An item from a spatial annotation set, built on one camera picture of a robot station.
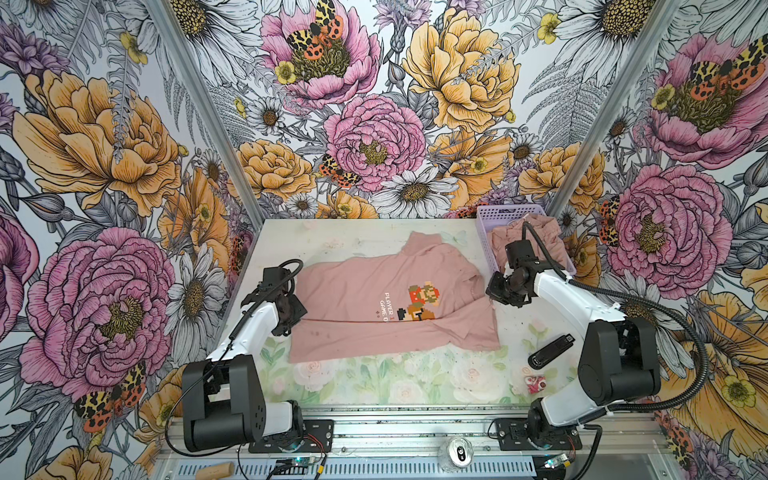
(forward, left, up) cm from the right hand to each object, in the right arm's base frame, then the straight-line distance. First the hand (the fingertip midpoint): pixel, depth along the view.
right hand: (491, 302), depth 89 cm
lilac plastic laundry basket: (+41, -11, -4) cm, 43 cm away
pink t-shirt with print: (+8, +18, -8) cm, 21 cm away
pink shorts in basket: (+28, -26, 0) cm, 38 cm away
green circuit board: (-37, +53, -9) cm, 65 cm away
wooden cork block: (-38, +69, -5) cm, 79 cm away
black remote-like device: (-15, -11, -7) cm, 20 cm away
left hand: (-5, +57, -2) cm, 58 cm away
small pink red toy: (-22, -7, -5) cm, 24 cm away
